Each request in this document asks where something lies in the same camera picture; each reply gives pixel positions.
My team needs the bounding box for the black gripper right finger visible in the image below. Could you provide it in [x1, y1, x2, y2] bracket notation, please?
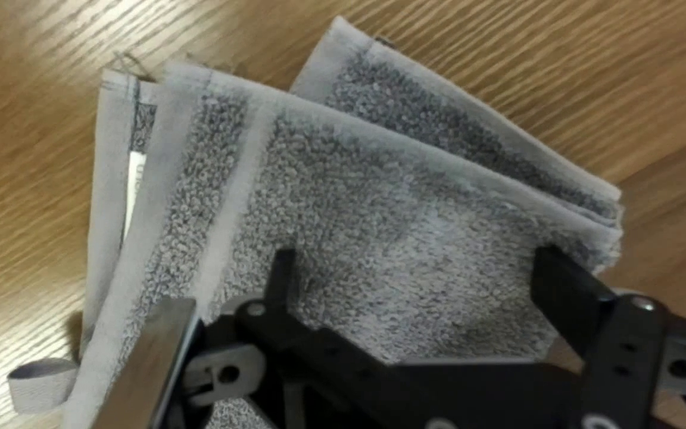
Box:
[531, 246, 616, 364]

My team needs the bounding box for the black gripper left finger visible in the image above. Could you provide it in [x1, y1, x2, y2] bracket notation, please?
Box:
[265, 248, 297, 331]

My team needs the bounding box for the grey towel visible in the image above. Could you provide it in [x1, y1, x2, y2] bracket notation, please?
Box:
[10, 21, 622, 429]

